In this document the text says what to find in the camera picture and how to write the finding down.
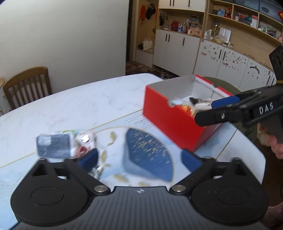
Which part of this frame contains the light blue printed table mat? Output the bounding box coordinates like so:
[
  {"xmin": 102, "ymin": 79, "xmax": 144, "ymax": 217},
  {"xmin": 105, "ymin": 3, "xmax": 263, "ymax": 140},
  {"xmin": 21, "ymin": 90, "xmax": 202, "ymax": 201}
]
[{"xmin": 0, "ymin": 111, "xmax": 240, "ymax": 224}]

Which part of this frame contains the dark door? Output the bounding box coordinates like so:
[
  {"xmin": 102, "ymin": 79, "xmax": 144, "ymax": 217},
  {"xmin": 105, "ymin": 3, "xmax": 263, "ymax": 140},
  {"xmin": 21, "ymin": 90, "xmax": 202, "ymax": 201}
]
[{"xmin": 126, "ymin": 0, "xmax": 138, "ymax": 64}]

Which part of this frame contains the white tooth plush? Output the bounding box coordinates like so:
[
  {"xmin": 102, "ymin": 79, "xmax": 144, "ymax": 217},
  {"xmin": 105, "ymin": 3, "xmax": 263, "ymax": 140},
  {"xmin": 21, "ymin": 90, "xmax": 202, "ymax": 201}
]
[{"xmin": 71, "ymin": 130, "xmax": 98, "ymax": 158}]

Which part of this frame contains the brown wooden chair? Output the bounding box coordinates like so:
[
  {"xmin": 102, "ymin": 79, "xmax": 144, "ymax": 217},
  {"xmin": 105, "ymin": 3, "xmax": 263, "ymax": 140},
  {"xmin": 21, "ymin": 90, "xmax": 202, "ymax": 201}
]
[{"xmin": 3, "ymin": 66, "xmax": 52, "ymax": 110}]

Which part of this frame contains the white tote bag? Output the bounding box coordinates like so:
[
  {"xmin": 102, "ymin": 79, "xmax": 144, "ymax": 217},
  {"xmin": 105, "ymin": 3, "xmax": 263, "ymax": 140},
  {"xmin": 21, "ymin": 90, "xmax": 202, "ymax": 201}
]
[{"xmin": 143, "ymin": 37, "xmax": 153, "ymax": 51}]

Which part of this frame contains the white cabinet with stickers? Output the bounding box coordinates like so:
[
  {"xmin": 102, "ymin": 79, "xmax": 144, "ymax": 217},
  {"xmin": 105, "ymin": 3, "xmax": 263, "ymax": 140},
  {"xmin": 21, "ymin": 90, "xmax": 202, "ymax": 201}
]
[{"xmin": 195, "ymin": 40, "xmax": 277, "ymax": 91}]

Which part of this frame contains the white base cabinet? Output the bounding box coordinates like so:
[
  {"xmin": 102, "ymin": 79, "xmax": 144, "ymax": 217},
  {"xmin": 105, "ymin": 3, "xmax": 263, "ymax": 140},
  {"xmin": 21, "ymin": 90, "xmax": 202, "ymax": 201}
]
[{"xmin": 152, "ymin": 29, "xmax": 200, "ymax": 72}]

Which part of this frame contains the person's right hand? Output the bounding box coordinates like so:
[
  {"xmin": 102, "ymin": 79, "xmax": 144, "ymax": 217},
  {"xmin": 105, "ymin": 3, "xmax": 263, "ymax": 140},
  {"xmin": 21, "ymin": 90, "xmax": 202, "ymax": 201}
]
[{"xmin": 257, "ymin": 123, "xmax": 283, "ymax": 160}]

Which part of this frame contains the red cardboard box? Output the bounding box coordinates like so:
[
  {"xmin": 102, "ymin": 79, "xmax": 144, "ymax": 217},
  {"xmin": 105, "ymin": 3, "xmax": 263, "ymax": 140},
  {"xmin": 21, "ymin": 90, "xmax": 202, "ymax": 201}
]
[{"xmin": 143, "ymin": 75, "xmax": 235, "ymax": 153}]

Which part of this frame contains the dark glass door cabinet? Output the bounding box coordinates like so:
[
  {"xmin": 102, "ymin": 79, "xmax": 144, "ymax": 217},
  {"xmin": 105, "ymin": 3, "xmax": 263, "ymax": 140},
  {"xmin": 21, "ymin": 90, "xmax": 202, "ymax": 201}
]
[{"xmin": 233, "ymin": 0, "xmax": 283, "ymax": 17}]

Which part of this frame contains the red hanging garment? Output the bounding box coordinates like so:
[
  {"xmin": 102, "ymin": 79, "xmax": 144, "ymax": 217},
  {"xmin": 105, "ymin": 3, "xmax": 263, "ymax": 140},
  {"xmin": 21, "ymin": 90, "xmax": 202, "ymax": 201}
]
[{"xmin": 138, "ymin": 5, "xmax": 147, "ymax": 21}]

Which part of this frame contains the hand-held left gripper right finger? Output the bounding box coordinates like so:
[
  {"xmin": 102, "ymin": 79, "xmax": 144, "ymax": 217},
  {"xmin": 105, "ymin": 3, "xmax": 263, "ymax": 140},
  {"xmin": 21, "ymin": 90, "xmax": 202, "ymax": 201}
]
[{"xmin": 169, "ymin": 149, "xmax": 255, "ymax": 196}]

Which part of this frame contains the white wall cabinet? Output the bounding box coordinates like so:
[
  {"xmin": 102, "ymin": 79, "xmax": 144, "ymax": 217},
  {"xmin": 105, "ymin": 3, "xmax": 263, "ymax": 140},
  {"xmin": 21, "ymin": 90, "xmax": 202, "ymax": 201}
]
[{"xmin": 159, "ymin": 0, "xmax": 206, "ymax": 12}]

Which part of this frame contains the green upholstered chair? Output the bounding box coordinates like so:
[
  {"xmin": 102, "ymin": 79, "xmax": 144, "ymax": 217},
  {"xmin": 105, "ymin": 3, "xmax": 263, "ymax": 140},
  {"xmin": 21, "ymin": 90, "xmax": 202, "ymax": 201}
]
[{"xmin": 202, "ymin": 76, "xmax": 259, "ymax": 139}]

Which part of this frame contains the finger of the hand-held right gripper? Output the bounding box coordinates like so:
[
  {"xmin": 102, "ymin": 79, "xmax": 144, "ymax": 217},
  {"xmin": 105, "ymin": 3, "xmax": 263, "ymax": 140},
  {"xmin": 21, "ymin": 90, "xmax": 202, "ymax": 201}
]
[
  {"xmin": 194, "ymin": 104, "xmax": 252, "ymax": 127},
  {"xmin": 211, "ymin": 87, "xmax": 269, "ymax": 109}
]

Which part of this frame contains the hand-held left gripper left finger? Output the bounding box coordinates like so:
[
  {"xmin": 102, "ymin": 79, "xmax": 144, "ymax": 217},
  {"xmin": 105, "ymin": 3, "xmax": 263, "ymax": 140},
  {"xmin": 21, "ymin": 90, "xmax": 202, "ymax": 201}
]
[{"xmin": 32, "ymin": 148, "xmax": 111, "ymax": 196}]

